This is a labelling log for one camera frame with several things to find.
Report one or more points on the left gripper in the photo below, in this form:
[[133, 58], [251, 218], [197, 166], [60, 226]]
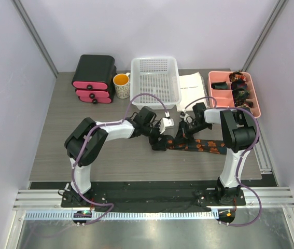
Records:
[[158, 145]]

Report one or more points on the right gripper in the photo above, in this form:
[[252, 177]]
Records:
[[183, 136]]

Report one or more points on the black orange floral tie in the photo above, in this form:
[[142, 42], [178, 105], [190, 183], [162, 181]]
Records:
[[208, 146]]

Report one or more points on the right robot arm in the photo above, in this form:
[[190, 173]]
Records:
[[240, 133]]

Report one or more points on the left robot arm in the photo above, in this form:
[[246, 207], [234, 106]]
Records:
[[86, 141]]

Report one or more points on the white paper booklet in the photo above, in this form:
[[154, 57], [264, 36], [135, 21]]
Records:
[[192, 87]]

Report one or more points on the pink compartment organizer tray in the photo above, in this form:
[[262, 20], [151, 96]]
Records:
[[225, 97]]

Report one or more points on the white perforated plastic basket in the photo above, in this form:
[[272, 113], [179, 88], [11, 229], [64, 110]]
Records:
[[154, 82]]

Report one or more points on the green dark rolled tie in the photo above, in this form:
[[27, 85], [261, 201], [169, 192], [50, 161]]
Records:
[[241, 95]]

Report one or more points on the floral mug yellow inside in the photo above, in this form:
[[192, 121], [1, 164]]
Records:
[[122, 85]]

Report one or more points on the blue red rolled tie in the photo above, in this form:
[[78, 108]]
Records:
[[239, 85]]

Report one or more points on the red patterned rolled tie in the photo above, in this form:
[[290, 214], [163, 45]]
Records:
[[237, 76]]

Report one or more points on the black pink drawer box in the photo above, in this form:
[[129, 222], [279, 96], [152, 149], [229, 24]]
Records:
[[93, 78]]

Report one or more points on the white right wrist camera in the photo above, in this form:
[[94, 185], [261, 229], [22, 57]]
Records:
[[186, 117]]

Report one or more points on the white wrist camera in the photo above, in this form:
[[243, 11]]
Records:
[[165, 123], [186, 117]]

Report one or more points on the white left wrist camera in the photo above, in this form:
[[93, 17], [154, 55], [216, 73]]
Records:
[[165, 123]]

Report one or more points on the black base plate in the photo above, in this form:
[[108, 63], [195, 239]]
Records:
[[155, 194]]

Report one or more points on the slotted cable duct rail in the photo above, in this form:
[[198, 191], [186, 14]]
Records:
[[83, 215]]

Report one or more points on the aluminium corner frame post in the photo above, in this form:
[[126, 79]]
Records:
[[266, 30]]

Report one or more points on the left aluminium frame post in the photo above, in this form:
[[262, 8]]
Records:
[[35, 35]]

